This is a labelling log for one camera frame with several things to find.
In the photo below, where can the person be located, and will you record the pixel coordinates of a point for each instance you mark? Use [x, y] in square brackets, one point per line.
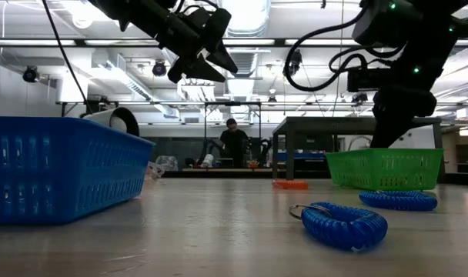
[234, 142]

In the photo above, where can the orange coil wristband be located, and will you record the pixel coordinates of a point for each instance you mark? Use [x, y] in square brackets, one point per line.
[291, 185]

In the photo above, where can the clear plastic bag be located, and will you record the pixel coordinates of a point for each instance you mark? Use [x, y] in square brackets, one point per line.
[166, 163]

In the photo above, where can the white cylindrical camera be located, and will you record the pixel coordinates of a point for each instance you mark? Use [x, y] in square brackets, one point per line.
[103, 117]

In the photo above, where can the blue plastic basket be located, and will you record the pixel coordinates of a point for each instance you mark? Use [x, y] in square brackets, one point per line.
[64, 127]

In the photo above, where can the blue coil wristband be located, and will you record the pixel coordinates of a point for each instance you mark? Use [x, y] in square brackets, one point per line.
[345, 227]
[399, 201]

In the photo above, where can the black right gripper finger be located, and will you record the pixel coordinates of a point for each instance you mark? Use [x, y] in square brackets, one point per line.
[388, 131]

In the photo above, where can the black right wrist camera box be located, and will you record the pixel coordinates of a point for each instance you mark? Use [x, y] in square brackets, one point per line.
[366, 79]

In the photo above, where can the black ceiling spotlight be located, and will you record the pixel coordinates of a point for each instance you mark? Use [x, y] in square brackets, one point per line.
[159, 69]
[31, 75]
[293, 61]

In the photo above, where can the green plastic basket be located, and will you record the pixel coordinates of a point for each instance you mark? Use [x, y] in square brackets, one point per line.
[388, 154]

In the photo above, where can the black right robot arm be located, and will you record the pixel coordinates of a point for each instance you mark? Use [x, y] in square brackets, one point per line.
[430, 46]

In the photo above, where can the grey perforated metal shelf riser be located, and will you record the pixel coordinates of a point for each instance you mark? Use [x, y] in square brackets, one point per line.
[326, 125]

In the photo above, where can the black ceiling camera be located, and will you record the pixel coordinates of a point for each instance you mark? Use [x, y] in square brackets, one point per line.
[360, 97]

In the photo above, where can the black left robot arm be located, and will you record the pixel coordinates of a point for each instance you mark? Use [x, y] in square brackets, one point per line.
[141, 15]

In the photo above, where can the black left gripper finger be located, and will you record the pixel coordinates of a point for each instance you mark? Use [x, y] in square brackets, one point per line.
[218, 50]
[195, 71]

